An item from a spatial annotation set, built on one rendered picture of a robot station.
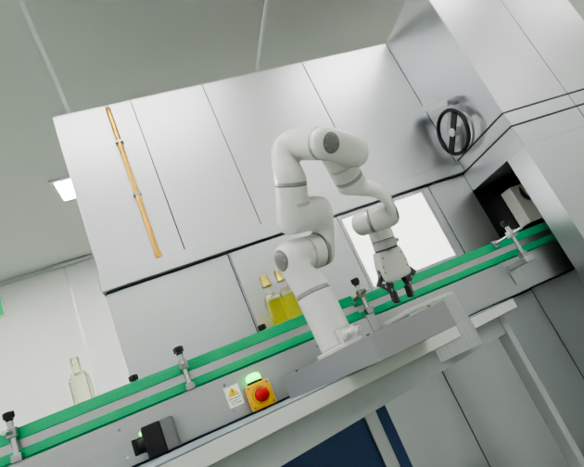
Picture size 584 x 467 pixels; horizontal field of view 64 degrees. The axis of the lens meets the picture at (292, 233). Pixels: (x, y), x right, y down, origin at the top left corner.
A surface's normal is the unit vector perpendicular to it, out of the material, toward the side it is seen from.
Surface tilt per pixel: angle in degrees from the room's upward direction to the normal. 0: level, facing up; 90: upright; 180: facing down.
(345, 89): 90
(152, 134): 90
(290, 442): 90
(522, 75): 90
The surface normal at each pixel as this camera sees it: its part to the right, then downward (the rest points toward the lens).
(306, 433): 0.58, -0.48
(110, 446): 0.17, -0.38
